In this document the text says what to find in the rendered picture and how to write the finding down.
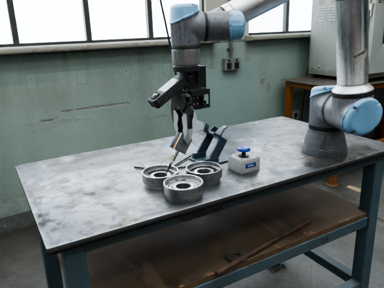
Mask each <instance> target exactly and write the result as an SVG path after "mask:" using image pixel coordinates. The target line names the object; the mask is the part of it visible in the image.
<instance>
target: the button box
mask: <svg viewBox="0 0 384 288"><path fill-rule="evenodd" d="M259 162H260V157H259V156H257V155H254V154H252V153H249V152H246V155H242V152H240V153H235V154H230V155H228V169H230V170H232V171H234V172H236V173H238V174H240V175H244V174H248V173H253V172H255V171H259Z"/></svg>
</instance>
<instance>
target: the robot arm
mask: <svg viewBox="0 0 384 288"><path fill-rule="evenodd" d="M288 1H290V0H232V1H230V2H228V3H226V4H224V5H222V6H220V7H218V8H216V9H214V10H212V11H200V9H199V6H198V4H196V3H179V4H174V5H172V6H171V8H170V23H169V24H170V34H171V56H172V64H173V65H174V66H173V71H174V72H179V73H180V75H178V74H177V75H176V76H174V77H173V78H172V79H171V80H169V81H168V82H167V83H166V84H165V85H163V86H162V87H161V88H160V89H159V90H157V91H156V92H155V93H154V94H152V95H151V96H150V97H149V98H148V99H147V101H148V102H149V104H150V105H151V106H152V107H154V108H157V109H159V108H160V107H162V106H163V105H164V104H165V103H166V102H167V101H169V100H170V99H171V115H172V119H173V124H174V127H175V131H176V133H177V132H179V133H183V139H184V141H185V142H186V144H187V145H189V144H190V141H191V136H192V135H193V134H195V133H197V132H199V131H201V130H202V129H203V122H201V121H198V120H197V116H196V113H195V112H194V109H195V110H199V109H202V108H203V109H204V108H208V107H210V89H209V88H207V87H206V66H201V65H198V64H200V62H201V58H200V42H210V41H233V40H240V39H242V37H243V36H244V33H245V27H246V24H245V23H246V22H248V21H250V20H252V19H254V18H256V17H258V16H260V15H262V14H264V13H266V12H268V11H270V10H272V9H274V8H276V7H278V6H280V5H282V4H284V3H286V2H288ZM335 29H336V56H337V85H334V86H317V87H314V88H312V90H311V95H310V111H309V128H308V131H307V134H306V136H305V139H304V141H303V144H302V151H303V152H304V153H305V154H307V155H310V156H314V157H320V158H339V157H343V156H345V155H347V151H348V145H347V143H346V137H345V133H348V134H352V135H365V134H368V133H369V132H371V131H373V130H374V128H375V127H376V126H377V125H378V124H379V122H380V120H381V118H382V106H381V104H380V103H379V102H378V101H377V100H376V99H374V87H373V86H372V85H371V84H369V0H335ZM205 94H208V96H209V103H206V100H204V97H205ZM182 131H183V132H182ZM344 132H345V133H344Z"/></svg>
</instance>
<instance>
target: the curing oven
mask: <svg viewBox="0 0 384 288"><path fill-rule="evenodd" d="M308 73H309V74H314V76H313V77H314V78H318V75H328V76H334V77H336V76H337V56H336V29H335V0H313V3H312V14H311V33H310V52H309V71H308ZM376 77H384V0H369V78H376Z"/></svg>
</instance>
